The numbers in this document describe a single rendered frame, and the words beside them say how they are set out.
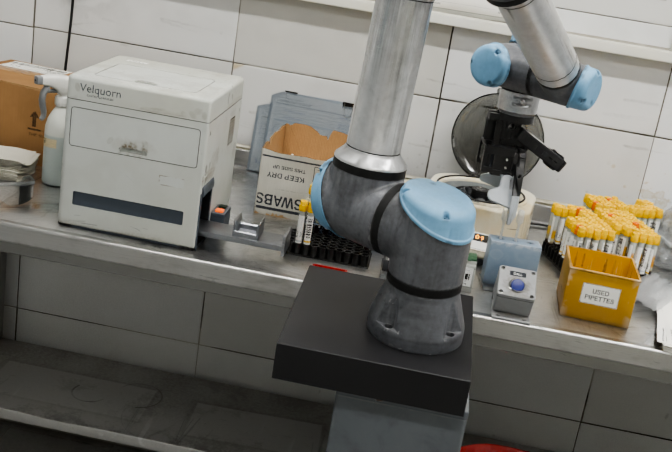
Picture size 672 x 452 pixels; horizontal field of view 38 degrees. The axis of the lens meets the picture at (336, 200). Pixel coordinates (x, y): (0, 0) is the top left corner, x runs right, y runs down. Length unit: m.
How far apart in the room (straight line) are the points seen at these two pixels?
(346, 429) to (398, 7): 0.63
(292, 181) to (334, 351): 0.75
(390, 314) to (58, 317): 1.49
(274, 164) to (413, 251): 0.75
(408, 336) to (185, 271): 0.56
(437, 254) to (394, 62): 0.29
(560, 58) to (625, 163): 0.90
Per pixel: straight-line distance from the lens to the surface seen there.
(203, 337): 2.67
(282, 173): 2.11
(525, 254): 1.93
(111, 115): 1.86
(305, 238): 1.92
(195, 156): 1.83
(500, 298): 1.80
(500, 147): 1.84
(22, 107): 2.31
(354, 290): 1.61
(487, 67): 1.71
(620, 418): 2.69
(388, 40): 1.43
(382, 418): 1.48
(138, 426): 2.47
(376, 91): 1.44
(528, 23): 1.48
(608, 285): 1.88
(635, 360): 1.86
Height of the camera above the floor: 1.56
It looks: 17 degrees down
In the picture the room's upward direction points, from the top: 9 degrees clockwise
